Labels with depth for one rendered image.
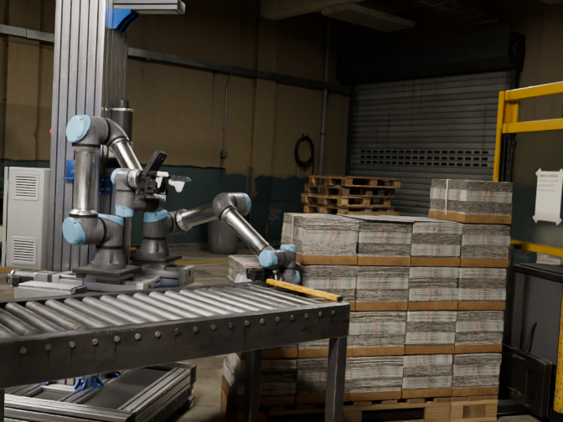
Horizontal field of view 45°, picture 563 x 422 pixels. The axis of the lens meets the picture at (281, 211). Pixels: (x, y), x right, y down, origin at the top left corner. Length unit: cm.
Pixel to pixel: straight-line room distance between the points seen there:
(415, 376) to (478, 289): 57
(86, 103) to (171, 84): 735
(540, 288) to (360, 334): 126
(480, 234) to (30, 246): 224
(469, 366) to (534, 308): 69
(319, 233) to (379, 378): 82
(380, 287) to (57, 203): 162
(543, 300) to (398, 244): 112
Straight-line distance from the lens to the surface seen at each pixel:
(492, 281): 378
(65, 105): 328
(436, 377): 372
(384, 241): 343
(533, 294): 430
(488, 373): 388
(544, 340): 425
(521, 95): 426
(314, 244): 329
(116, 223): 298
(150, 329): 203
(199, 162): 1077
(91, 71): 324
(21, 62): 955
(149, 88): 1036
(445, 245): 359
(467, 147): 1093
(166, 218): 345
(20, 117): 948
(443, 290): 362
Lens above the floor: 126
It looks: 3 degrees down
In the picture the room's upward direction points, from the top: 3 degrees clockwise
